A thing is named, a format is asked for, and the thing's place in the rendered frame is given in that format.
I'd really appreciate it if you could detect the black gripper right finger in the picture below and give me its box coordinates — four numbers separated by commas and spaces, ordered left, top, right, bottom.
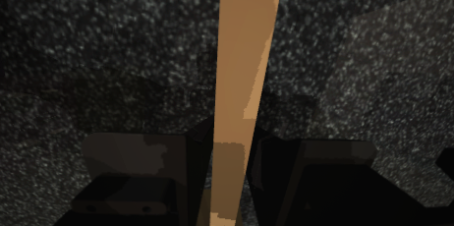
246, 125, 377, 226

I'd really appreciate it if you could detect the long wooden rail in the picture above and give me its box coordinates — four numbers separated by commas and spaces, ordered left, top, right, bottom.
209, 0, 279, 226

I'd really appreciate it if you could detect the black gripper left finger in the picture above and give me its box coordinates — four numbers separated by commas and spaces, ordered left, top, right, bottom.
81, 116, 214, 226

